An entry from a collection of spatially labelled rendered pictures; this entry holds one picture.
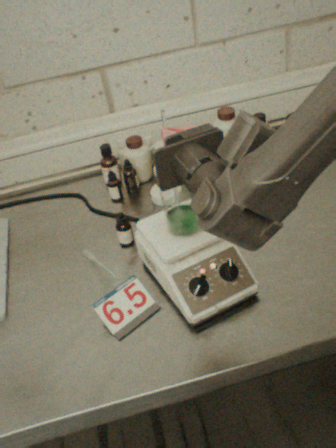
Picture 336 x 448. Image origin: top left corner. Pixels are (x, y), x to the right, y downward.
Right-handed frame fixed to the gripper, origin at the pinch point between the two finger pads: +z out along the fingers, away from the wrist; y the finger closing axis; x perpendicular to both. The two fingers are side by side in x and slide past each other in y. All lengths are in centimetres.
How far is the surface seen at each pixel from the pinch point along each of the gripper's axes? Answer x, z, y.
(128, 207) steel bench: 26.1, 21.3, 4.0
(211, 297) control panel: 22.3, -13.5, 1.3
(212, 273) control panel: 20.7, -10.4, -0.5
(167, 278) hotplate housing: 19.8, -8.5, 6.4
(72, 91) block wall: 7.3, 44.8, 5.9
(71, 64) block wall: 1.2, 44.6, 4.6
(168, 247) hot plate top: 17.2, -4.7, 4.2
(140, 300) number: 24.5, -6.4, 11.1
